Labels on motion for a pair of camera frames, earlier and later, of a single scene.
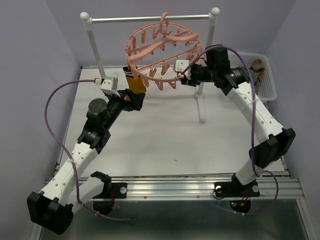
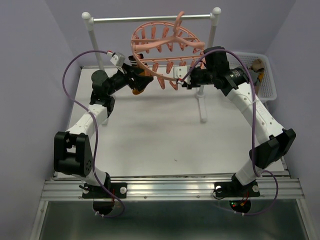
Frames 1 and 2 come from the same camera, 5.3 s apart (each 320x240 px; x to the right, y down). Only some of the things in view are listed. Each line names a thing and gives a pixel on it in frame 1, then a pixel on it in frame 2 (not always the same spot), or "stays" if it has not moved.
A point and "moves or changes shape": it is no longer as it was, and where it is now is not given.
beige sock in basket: [257, 65] stays
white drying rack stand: [214, 13] stays
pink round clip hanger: [159, 54] stays
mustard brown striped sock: [136, 84] moves or changes shape
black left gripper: [136, 102] -> [128, 72]
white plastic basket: [266, 89] stays
